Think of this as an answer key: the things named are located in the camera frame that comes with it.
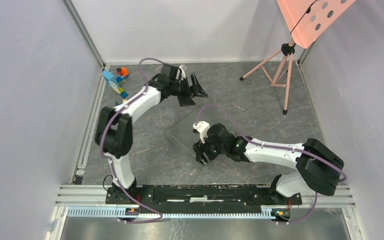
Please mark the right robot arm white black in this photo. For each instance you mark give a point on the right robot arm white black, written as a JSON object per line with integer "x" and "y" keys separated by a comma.
{"x": 317, "y": 169}

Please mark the pink tripod stand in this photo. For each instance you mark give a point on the pink tripod stand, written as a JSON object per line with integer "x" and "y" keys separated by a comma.
{"x": 285, "y": 66}

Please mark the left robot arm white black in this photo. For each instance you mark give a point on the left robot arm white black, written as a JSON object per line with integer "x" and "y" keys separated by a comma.
{"x": 114, "y": 132}

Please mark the pink perforated board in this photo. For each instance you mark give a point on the pink perforated board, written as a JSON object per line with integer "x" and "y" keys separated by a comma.
{"x": 308, "y": 19}

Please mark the blue toy block stack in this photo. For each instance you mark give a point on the blue toy block stack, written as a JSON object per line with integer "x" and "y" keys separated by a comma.
{"x": 114, "y": 82}

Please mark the white slotted cable duct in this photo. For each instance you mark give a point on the white slotted cable duct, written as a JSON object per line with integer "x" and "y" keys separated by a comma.
{"x": 121, "y": 212}

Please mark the grey cloth napkin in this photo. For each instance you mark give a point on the grey cloth napkin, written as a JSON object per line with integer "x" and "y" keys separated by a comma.
{"x": 182, "y": 135}

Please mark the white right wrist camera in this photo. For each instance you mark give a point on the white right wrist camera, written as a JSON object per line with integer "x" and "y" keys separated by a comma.
{"x": 201, "y": 127}

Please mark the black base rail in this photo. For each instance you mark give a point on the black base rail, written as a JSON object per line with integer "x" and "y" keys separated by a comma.
{"x": 210, "y": 198}

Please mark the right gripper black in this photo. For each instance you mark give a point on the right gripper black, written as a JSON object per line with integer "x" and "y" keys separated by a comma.
{"x": 199, "y": 148}

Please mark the orange toy figure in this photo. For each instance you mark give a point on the orange toy figure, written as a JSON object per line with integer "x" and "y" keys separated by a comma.
{"x": 122, "y": 72}

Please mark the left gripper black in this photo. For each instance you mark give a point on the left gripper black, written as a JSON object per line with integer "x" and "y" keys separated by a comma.
{"x": 186, "y": 100}

